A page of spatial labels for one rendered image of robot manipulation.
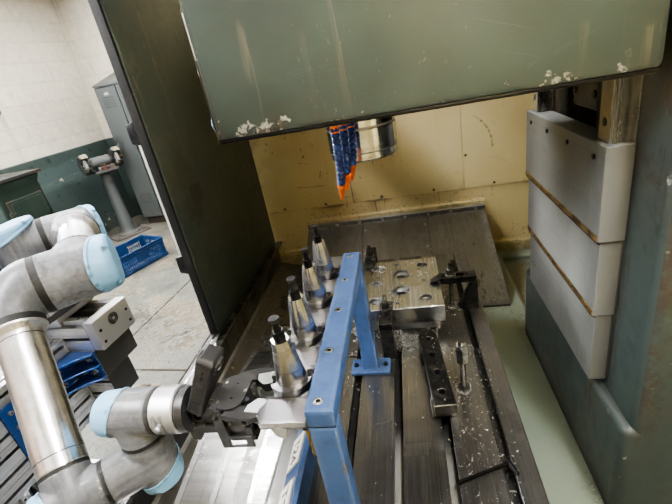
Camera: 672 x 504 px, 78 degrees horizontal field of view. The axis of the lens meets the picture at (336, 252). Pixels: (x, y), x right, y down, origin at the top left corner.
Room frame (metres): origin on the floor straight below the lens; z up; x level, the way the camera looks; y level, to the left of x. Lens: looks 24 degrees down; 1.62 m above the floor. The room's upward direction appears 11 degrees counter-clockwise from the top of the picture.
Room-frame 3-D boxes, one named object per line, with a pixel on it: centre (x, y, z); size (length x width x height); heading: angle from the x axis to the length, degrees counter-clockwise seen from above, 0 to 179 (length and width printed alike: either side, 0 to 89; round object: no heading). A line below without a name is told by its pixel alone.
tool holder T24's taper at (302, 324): (0.59, 0.08, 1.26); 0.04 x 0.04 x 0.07
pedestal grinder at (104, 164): (5.55, 2.73, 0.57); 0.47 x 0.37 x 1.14; 133
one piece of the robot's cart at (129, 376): (1.09, 0.86, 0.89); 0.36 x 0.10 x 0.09; 73
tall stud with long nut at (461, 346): (0.72, -0.23, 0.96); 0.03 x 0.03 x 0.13
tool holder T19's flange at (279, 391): (0.48, 0.10, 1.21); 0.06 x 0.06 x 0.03
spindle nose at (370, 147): (0.99, -0.11, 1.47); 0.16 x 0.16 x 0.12
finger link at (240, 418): (0.47, 0.17, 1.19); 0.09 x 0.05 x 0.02; 65
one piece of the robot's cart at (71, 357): (0.96, 0.76, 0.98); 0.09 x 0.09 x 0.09; 73
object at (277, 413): (0.43, 0.11, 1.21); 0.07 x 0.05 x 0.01; 78
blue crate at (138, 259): (4.31, 2.18, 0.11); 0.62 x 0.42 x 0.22; 145
